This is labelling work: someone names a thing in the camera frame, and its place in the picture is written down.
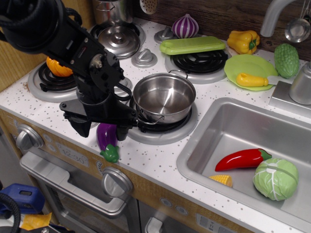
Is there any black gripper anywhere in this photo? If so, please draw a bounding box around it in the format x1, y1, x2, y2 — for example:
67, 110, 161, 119
59, 94, 138, 141

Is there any purple toy eggplant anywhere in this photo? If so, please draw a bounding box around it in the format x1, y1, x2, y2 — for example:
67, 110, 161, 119
97, 123, 120, 163

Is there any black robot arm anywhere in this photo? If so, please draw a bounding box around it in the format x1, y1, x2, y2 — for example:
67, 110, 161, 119
0, 0, 138, 141

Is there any steel pot lid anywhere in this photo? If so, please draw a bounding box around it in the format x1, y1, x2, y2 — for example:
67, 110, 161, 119
98, 26, 140, 59

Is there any tall steel stock pot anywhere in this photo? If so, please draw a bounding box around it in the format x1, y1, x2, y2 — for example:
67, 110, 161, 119
92, 0, 133, 26

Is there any oven clock display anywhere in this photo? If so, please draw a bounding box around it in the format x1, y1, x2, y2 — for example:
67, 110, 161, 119
56, 143, 89, 167

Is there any grey stove knob centre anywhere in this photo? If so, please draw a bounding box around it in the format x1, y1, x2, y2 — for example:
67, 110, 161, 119
114, 78, 133, 97

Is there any grey stove knob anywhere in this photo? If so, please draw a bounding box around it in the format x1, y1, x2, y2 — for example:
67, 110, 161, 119
114, 78, 133, 97
131, 49, 157, 68
154, 27, 176, 44

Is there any grey oven dial right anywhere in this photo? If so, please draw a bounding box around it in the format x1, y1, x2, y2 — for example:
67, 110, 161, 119
101, 166, 134, 198

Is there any grey oven dial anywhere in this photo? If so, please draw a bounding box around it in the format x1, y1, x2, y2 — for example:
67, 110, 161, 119
16, 124, 44, 150
101, 166, 134, 198

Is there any front right stove burner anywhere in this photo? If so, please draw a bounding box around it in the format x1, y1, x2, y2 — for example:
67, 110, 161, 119
128, 103, 198, 145

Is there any stove burner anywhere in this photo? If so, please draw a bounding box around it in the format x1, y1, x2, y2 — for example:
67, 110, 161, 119
27, 62, 80, 103
165, 49, 231, 84
128, 103, 198, 145

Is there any front left stove burner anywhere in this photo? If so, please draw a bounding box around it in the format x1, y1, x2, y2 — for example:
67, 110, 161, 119
27, 62, 80, 103

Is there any orange toy pumpkin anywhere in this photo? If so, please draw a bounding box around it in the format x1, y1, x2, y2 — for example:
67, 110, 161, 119
46, 57, 73, 77

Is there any grey oven dial left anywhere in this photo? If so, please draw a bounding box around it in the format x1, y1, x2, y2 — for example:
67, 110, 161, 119
16, 124, 44, 150

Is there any grey stove knob middle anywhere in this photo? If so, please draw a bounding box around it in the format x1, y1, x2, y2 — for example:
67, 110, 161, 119
131, 49, 157, 68

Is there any blue plastic device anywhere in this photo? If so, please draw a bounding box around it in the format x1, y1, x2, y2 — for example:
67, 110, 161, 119
0, 183, 45, 214

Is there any grey stove knob back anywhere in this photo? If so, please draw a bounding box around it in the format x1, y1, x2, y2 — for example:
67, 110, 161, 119
154, 27, 176, 44

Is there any yellow cloth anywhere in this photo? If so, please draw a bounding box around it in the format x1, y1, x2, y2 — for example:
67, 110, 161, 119
20, 213, 52, 231

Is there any back right stove burner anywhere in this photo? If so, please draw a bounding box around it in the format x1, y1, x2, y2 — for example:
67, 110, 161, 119
165, 49, 231, 84

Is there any green plastic cutting board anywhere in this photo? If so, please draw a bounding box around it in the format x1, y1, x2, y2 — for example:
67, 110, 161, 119
160, 36, 225, 55

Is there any grey sink basin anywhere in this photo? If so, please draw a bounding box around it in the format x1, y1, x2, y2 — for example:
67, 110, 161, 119
177, 98, 311, 233

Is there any hanging steel skimmer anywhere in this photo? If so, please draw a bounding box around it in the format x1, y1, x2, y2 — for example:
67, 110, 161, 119
139, 0, 159, 15

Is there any purple striped toy onion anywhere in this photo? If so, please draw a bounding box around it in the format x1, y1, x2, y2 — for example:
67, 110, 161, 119
172, 14, 199, 39

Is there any yellow toy corn piece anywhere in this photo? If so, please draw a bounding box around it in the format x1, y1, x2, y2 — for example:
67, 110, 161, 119
209, 175, 233, 187

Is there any green plastic plate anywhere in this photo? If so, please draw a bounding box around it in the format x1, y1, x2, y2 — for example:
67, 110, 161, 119
224, 54, 278, 91

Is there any red toy chili pepper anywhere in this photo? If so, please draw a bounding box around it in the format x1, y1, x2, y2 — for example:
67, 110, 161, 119
215, 148, 272, 172

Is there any yellow toy bell pepper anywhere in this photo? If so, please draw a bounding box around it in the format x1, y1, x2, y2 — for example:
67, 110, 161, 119
227, 30, 260, 54

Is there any green toy cabbage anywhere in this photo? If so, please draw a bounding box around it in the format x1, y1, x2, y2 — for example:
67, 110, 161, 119
253, 158, 299, 201

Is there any grey toy faucet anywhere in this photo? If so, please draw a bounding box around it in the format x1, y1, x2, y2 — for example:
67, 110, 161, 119
260, 0, 311, 117

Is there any green toy bitter gourd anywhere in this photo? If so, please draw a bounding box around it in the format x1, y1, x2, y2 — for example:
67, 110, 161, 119
274, 44, 299, 79

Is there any hanging steel ladle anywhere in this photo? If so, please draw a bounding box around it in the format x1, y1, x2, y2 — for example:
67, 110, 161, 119
284, 0, 311, 43

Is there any grey oven door handle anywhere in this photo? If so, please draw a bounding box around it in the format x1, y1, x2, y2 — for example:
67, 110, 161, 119
20, 152, 127, 218

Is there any steel pot with handles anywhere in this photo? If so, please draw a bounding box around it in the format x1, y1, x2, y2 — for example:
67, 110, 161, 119
133, 73, 196, 124

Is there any black braided cable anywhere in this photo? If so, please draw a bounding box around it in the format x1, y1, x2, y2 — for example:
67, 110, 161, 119
0, 193, 21, 233

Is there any yellow handled toy knife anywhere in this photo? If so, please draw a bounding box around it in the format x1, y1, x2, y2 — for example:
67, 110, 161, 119
236, 73, 280, 87

